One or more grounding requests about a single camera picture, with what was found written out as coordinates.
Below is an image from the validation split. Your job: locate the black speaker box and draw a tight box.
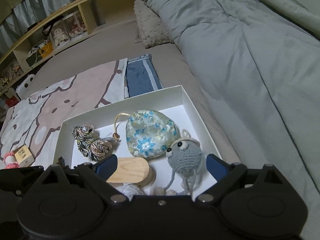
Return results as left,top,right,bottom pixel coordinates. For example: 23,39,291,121
26,53,41,68

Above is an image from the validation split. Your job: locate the small tan carton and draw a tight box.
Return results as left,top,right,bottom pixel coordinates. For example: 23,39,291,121
13,143,35,167

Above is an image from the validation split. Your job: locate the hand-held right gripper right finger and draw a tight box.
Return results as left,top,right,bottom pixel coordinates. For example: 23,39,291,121
196,154,293,205

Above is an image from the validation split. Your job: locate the floral drawstring pouch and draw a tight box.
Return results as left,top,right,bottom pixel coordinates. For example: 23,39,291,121
114,110,178,159

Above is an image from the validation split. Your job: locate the beige fuzzy pillow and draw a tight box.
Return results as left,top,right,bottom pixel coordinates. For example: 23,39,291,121
133,0,176,49

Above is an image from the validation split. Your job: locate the grey duvet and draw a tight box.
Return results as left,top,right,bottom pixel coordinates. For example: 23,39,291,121
140,0,320,233

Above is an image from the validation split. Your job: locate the white doll display case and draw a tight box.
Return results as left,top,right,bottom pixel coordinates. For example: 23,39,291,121
51,26,70,47

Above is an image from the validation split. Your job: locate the oval wooden box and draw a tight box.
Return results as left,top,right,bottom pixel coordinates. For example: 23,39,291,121
106,157,156,187

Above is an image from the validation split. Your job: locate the white cardboard box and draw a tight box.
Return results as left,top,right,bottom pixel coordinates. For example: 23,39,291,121
52,85,242,196

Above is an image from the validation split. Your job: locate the braided cord bundle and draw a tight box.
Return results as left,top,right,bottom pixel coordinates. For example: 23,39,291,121
72,125,121,162

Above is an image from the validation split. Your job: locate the grey crochet toy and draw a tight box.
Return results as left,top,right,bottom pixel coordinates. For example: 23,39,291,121
153,129,207,196

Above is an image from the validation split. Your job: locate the pink doll display case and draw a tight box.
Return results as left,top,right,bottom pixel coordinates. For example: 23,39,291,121
67,13,88,37

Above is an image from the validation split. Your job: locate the white knitted toy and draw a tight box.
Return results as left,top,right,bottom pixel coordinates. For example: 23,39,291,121
122,183,146,196

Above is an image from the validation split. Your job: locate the bed with beige sheet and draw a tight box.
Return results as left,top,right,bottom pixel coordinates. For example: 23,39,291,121
30,17,253,180

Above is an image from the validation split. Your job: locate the black strap handle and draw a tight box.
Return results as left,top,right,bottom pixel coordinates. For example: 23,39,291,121
42,20,57,37

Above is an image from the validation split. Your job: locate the printed blanket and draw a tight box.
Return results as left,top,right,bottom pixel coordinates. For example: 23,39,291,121
0,58,128,168

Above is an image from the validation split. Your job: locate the wooden headboard shelf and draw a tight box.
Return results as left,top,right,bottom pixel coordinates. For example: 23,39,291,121
0,0,160,96

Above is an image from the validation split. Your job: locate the pink and white crochet toy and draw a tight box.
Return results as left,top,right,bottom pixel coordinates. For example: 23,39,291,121
0,151,20,170

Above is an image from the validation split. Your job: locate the blue towel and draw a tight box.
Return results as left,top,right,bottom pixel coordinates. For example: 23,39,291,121
124,53,164,99

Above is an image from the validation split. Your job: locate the red box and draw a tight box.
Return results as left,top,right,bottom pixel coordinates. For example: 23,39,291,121
5,96,21,108

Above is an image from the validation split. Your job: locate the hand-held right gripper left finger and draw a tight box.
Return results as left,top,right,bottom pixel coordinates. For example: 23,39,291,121
32,154,129,204

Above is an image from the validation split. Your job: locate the yellow bag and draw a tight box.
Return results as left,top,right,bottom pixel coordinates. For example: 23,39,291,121
40,42,54,58

